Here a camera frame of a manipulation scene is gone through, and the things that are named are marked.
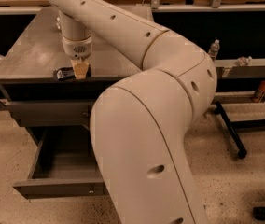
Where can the orange spray bottle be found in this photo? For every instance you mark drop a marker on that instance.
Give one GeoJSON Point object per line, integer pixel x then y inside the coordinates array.
{"type": "Point", "coordinates": [259, 93]}

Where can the closed grey top drawer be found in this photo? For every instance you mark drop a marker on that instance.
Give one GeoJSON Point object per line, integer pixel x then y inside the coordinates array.
{"type": "Point", "coordinates": [50, 113]}

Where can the crumpled clear plastic wrap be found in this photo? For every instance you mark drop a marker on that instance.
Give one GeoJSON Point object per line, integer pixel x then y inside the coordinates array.
{"type": "Point", "coordinates": [243, 61]}

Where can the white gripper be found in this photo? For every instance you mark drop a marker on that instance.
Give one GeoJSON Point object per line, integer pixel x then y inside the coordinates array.
{"type": "Point", "coordinates": [76, 49]}

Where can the black metal stand leg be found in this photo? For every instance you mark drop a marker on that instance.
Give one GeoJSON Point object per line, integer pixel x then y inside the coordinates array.
{"type": "Point", "coordinates": [238, 142]}

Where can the grey wooden drawer cabinet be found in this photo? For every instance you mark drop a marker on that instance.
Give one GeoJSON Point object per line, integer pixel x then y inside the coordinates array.
{"type": "Point", "coordinates": [26, 73]}

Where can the open grey middle drawer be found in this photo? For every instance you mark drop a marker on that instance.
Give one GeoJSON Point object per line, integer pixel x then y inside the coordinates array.
{"type": "Point", "coordinates": [63, 166]}

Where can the black chair caster base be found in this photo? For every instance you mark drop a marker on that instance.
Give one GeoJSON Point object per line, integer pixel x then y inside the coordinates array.
{"type": "Point", "coordinates": [259, 213]}

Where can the dark blue rxbar wrapper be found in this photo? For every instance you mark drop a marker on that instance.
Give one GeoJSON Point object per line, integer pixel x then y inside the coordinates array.
{"type": "Point", "coordinates": [64, 73]}

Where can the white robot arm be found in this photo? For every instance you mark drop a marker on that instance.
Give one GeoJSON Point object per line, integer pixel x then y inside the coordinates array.
{"type": "Point", "coordinates": [138, 124]}

